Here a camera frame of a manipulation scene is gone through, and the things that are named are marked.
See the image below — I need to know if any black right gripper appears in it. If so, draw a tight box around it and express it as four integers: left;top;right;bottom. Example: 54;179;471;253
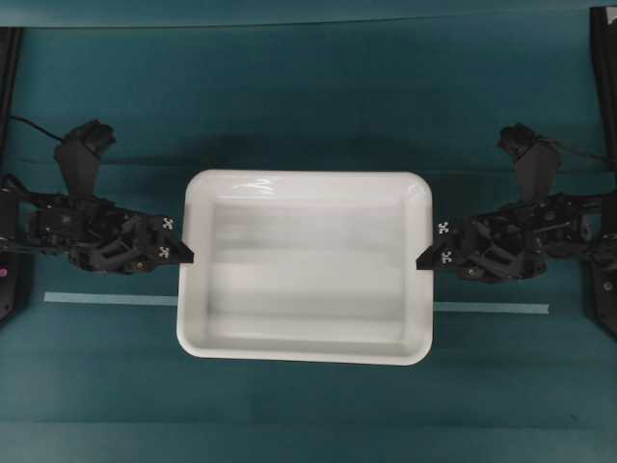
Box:
416;193;593;281

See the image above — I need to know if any black camera cable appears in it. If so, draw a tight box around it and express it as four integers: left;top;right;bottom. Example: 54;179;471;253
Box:
534;137;617;160
9;114;67;144

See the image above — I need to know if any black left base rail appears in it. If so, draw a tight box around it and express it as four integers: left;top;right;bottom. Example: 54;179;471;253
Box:
0;26;33;329

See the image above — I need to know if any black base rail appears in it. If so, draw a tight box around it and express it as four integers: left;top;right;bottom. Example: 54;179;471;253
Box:
0;26;33;329
589;3;616;337

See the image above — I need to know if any black right camera cable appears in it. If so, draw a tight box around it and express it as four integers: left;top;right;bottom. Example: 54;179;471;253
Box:
534;137;617;160

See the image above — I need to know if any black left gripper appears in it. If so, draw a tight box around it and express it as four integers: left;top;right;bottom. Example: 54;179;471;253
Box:
26;195;194;275

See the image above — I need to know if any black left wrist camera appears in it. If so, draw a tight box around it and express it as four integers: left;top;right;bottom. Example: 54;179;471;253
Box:
54;120;116;197

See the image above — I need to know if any black left camera cable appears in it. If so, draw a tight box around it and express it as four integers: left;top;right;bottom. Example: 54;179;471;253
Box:
9;114;67;144

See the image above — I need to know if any light blue tape strip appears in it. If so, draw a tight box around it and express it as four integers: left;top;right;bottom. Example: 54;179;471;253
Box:
43;292;550;315

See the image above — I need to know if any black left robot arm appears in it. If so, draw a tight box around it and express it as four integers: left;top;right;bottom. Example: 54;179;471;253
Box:
1;175;194;275

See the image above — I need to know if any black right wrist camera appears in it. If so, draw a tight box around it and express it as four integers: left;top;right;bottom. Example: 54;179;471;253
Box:
497;123;562;203

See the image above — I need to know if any white plastic case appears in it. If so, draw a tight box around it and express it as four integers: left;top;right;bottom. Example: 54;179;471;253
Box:
176;170;434;366

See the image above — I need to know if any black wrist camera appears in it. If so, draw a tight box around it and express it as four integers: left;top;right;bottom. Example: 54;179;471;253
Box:
54;120;116;197
497;123;562;203

